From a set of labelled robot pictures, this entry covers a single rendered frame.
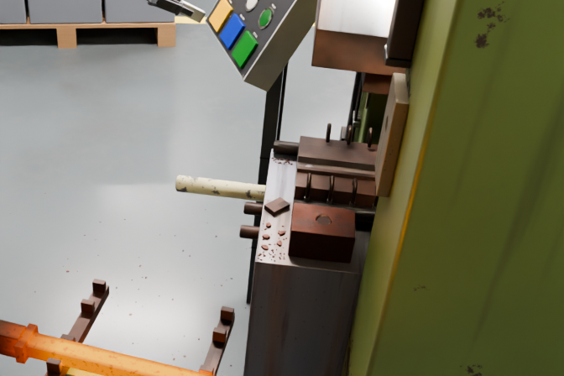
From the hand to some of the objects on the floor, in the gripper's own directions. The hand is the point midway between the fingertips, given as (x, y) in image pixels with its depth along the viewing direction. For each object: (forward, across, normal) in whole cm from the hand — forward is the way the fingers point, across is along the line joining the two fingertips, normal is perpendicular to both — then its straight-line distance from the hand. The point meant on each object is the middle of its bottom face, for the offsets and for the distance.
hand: (190, 11), depth 193 cm
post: (+75, +1, -81) cm, 110 cm away
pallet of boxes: (+50, -226, -95) cm, 250 cm away
